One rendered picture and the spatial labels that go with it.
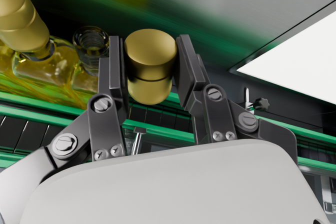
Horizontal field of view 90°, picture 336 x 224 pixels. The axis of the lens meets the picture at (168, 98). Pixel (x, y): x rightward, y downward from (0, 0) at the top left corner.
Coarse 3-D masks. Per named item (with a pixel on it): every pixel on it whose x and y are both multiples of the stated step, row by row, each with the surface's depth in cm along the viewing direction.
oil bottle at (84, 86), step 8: (80, 64) 18; (72, 72) 18; (80, 72) 18; (72, 80) 19; (80, 80) 18; (88, 80) 18; (96, 80) 19; (72, 88) 20; (80, 88) 19; (88, 88) 19; (96, 88) 19; (80, 96) 22; (88, 96) 22
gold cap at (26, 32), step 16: (0, 0) 11; (16, 0) 11; (0, 16) 11; (16, 16) 11; (32, 16) 13; (0, 32) 12; (16, 32) 12; (32, 32) 13; (48, 32) 15; (16, 48) 14; (32, 48) 14
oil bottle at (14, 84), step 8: (0, 40) 17; (0, 48) 17; (8, 48) 18; (0, 56) 17; (8, 56) 18; (0, 64) 17; (8, 64) 18; (0, 72) 18; (8, 72) 19; (0, 80) 22; (8, 80) 21; (16, 80) 21; (8, 88) 26; (16, 88) 24; (24, 88) 24; (32, 88) 24; (32, 96) 28; (40, 96) 28
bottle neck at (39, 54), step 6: (48, 42) 16; (42, 48) 16; (48, 48) 17; (24, 54) 16; (30, 54) 16; (36, 54) 16; (42, 54) 16; (48, 54) 17; (36, 60) 17; (42, 60) 17
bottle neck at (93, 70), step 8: (80, 32) 14; (88, 32) 15; (96, 32) 15; (104, 32) 15; (72, 40) 14; (80, 40) 14; (88, 40) 16; (96, 40) 16; (104, 40) 15; (80, 48) 14; (88, 48) 17; (96, 48) 17; (104, 48) 14; (80, 56) 15; (88, 56) 14; (96, 56) 14; (104, 56) 15; (88, 64) 16; (96, 64) 16; (88, 72) 18; (96, 72) 17
